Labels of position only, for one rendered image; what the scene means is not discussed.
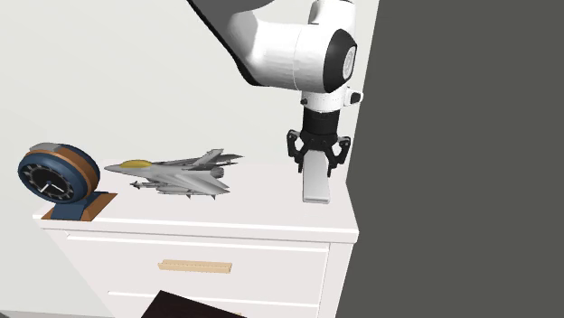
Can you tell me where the grey toy fighter jet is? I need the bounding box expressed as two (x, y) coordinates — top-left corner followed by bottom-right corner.
(103, 148), (245, 201)

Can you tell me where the white flat rectangular slab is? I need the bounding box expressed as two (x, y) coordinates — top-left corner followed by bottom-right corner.
(301, 149), (332, 205)

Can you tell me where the blue and brown table clock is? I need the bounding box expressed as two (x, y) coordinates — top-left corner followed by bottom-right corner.
(16, 142), (118, 222)

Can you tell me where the white chest of drawers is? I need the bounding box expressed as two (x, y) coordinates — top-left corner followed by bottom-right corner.
(32, 158), (361, 318)

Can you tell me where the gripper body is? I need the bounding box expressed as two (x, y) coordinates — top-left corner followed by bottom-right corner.
(298, 107), (343, 154)

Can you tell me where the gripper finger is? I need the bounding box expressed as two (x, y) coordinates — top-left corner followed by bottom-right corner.
(326, 136), (353, 179)
(287, 129), (310, 173)

